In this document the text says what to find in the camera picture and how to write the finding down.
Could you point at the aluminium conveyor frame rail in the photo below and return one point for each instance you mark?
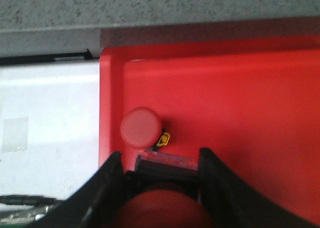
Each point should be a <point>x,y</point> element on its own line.
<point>25,215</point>

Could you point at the red mushroom push button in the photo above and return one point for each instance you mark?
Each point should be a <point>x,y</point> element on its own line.
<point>162,191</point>
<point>142,128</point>

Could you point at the grey stone counter slab right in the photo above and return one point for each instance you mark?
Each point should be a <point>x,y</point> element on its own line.
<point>33,27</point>

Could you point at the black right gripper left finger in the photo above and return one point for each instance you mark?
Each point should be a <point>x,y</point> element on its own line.
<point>94,204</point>

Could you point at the green conveyor belt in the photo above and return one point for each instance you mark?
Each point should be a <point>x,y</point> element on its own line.
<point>14,225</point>

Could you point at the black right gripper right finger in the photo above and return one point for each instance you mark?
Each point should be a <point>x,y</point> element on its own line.
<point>232,203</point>

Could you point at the red plastic tray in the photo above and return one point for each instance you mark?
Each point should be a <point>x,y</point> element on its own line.
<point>254,102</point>

